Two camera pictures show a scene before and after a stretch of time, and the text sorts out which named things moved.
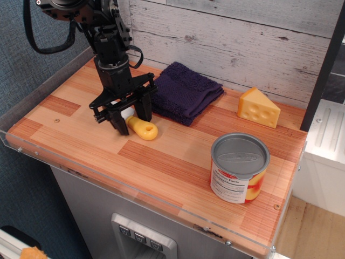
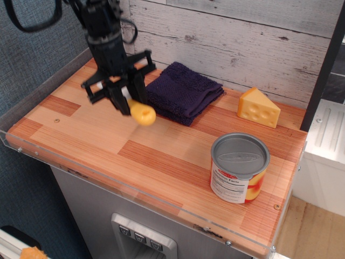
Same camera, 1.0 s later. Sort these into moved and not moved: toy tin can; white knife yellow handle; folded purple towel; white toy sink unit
Moved: white knife yellow handle
Not moved: white toy sink unit; toy tin can; folded purple towel
